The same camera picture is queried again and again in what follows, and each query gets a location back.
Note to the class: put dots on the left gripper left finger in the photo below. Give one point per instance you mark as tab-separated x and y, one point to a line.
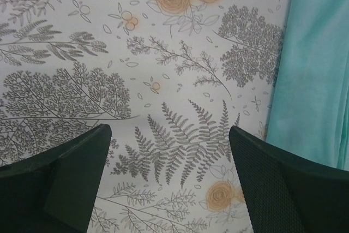
55	191

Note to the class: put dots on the teal t shirt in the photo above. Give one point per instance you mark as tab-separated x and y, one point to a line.
309	115

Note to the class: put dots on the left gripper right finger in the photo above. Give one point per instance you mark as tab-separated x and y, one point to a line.
287	193

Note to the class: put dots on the floral table cloth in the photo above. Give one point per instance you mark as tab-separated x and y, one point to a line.
170	77

